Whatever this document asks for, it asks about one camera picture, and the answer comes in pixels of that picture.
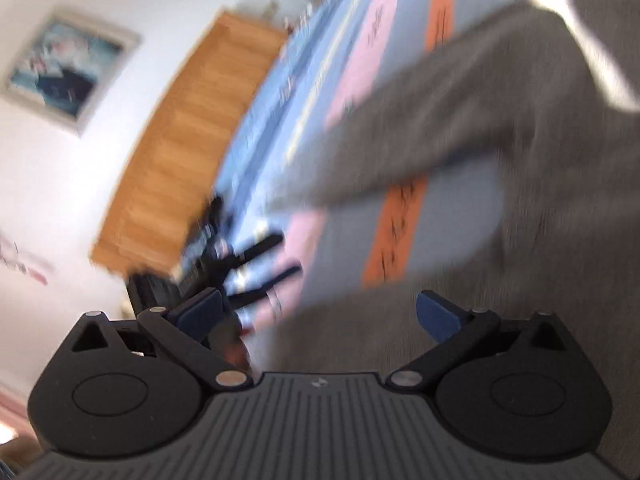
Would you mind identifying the wooden headboard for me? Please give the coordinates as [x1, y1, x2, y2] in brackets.
[89, 9, 291, 281]

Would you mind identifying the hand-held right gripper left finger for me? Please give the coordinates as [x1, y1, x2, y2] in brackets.
[70, 287, 254, 394]

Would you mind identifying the framed wedding photo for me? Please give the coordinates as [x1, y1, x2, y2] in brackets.
[0, 7, 144, 139]

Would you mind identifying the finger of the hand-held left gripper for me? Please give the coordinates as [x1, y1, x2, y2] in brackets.
[224, 265, 304, 311]
[227, 233, 286, 271]

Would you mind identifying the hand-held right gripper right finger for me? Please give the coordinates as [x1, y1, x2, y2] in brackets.
[384, 289, 571, 390]

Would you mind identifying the striped blue bed sheet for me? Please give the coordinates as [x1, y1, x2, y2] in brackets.
[214, 0, 526, 361]

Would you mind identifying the grey knit sweater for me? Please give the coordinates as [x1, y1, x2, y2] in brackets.
[260, 0, 640, 480]

